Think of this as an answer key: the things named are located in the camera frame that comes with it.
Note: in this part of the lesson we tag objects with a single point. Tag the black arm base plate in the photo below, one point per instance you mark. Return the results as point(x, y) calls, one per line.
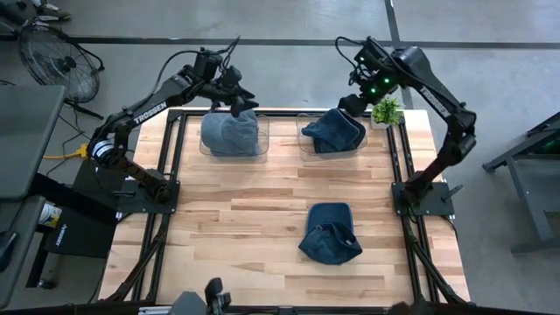
point(437, 205)
point(135, 203)

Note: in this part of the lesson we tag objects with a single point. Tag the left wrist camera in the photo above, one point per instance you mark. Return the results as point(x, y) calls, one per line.
point(207, 65)

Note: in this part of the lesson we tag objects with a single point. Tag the small green potted plant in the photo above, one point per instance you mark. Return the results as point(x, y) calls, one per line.
point(386, 111)

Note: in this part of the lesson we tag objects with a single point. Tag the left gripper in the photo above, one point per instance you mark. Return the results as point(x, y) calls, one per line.
point(229, 85)

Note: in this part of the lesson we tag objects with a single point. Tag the clear plastic bin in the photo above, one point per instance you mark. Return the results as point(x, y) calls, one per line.
point(264, 151)
point(302, 151)

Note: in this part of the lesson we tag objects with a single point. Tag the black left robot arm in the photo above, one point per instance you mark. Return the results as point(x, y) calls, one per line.
point(149, 111)

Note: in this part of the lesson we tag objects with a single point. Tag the yellow power plug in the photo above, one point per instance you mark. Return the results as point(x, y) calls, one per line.
point(81, 152)

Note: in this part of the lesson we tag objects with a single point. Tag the white can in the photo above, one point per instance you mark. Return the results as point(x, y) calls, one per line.
point(49, 214)

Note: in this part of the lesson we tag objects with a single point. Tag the person's foot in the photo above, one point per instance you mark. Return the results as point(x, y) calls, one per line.
point(52, 11)

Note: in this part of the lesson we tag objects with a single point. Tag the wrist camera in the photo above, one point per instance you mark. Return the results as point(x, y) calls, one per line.
point(365, 57)
point(207, 65)

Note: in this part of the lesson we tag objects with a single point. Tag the black floor fan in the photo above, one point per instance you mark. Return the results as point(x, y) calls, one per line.
point(59, 63)

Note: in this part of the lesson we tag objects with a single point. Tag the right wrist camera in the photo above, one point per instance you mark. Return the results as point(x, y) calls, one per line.
point(365, 57)

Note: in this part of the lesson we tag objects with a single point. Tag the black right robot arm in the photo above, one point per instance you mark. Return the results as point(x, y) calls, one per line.
point(437, 100)

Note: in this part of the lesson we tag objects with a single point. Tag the grey desk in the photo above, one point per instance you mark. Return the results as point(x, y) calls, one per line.
point(28, 214)
point(26, 140)

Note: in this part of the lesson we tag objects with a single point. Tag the silver aluminium bracket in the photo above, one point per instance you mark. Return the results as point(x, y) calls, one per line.
point(155, 310)

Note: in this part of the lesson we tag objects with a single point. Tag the black box with logo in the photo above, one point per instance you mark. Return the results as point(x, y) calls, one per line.
point(83, 236)

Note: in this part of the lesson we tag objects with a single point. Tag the grey metal table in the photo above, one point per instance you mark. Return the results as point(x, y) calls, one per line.
point(529, 188)

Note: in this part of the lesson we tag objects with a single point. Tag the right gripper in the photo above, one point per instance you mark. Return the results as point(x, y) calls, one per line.
point(354, 105)

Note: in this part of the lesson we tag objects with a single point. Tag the blue-grey cap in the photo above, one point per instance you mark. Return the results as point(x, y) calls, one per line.
point(240, 135)

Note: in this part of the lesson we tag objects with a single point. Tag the black aluminium frame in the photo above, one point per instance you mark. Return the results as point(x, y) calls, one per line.
point(175, 131)

